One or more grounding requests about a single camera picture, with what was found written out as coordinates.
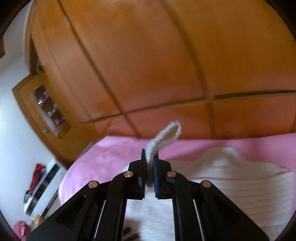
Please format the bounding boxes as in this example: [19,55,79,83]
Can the red cloth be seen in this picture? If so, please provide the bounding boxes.
[28,163,46,194]

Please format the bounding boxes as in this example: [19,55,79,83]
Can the pink dotted blanket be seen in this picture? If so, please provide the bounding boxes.
[58,135,296,210]

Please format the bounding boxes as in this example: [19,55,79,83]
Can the pink cloth bundle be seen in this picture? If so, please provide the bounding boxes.
[13,221,31,240]

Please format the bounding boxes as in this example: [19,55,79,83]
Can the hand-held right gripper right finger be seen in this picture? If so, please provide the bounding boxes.
[153,154,270,241]

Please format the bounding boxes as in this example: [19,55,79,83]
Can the white low cabinet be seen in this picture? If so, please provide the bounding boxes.
[23,156,68,216]

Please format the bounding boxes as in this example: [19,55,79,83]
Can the wooden wardrobe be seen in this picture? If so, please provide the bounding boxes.
[25,0,296,164]

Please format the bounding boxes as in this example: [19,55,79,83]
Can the white knitted sweater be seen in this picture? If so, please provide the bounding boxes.
[124,121,291,241]

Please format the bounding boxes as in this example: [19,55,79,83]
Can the group of small shelf ornaments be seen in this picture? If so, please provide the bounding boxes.
[35,90,65,135]

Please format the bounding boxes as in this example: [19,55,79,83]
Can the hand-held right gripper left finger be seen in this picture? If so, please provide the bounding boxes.
[27,148,147,241]

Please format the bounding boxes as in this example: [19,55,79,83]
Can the wooden door with shelf niche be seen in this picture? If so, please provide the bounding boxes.
[12,74,72,140]

